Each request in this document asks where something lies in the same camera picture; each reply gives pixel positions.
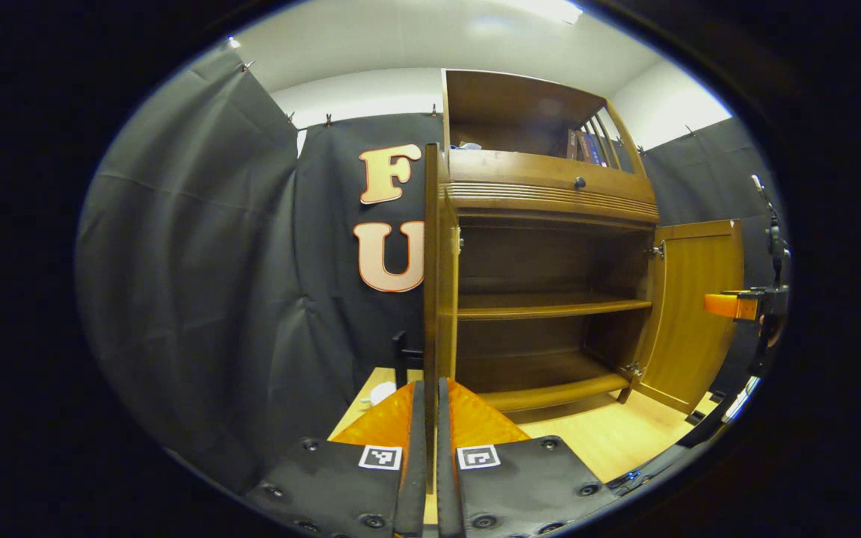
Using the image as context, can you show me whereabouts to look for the thin grey stand pole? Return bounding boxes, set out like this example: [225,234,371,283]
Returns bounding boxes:
[750,174,791,285]

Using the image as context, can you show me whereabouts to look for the wooden double-door shoe cabinet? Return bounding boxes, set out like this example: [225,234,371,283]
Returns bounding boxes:
[423,69,745,494]

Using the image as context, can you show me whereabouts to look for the wooden inner shelf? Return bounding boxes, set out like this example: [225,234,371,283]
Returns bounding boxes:
[458,293,653,321]

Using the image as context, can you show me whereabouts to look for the black door handle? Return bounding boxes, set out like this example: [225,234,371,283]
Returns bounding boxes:
[392,331,425,389]

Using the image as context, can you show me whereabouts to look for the wooden cabinet door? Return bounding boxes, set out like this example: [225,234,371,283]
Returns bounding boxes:
[423,143,463,494]
[629,219,745,414]

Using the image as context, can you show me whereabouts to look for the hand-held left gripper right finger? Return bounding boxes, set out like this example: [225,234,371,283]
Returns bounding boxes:
[436,377,618,538]

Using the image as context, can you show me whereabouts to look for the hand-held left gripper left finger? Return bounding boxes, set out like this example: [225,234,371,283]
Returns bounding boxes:
[245,380,428,538]

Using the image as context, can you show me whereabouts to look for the small white object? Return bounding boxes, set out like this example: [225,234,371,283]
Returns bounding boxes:
[361,381,398,408]

